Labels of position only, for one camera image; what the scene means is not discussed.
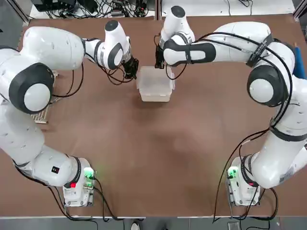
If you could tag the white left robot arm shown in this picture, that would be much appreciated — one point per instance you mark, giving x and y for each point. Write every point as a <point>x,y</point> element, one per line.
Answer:
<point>48,48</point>

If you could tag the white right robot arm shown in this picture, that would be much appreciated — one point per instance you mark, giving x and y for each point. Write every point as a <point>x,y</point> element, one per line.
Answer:
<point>239,40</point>

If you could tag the translucent white preservation box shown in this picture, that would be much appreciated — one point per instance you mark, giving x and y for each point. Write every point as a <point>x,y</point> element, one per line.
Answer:
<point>154,98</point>

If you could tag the blue plastic object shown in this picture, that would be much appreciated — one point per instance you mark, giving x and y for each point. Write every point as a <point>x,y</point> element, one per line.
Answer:
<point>301,62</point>

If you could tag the white desk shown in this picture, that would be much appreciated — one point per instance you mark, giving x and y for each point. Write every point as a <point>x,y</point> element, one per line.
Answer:
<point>81,14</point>
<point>263,8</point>

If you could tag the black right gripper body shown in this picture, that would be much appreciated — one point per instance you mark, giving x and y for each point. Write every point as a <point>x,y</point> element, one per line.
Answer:
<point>159,54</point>

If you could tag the grey floor box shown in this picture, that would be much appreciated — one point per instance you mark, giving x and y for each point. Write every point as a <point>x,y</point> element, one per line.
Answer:
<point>233,226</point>

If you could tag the translucent white box lid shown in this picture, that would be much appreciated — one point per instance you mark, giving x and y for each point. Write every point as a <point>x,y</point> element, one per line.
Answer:
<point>153,79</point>

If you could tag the aluminium frame post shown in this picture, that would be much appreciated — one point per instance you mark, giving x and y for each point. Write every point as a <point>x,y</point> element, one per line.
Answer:
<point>158,9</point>

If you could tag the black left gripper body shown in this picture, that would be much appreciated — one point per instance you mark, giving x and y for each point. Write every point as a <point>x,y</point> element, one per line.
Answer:
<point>131,64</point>

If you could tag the black desktop device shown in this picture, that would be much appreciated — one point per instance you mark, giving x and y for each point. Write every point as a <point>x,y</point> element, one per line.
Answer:
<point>55,4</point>

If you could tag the grey power strip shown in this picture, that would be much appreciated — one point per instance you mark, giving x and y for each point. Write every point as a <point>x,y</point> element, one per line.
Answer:
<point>117,13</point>

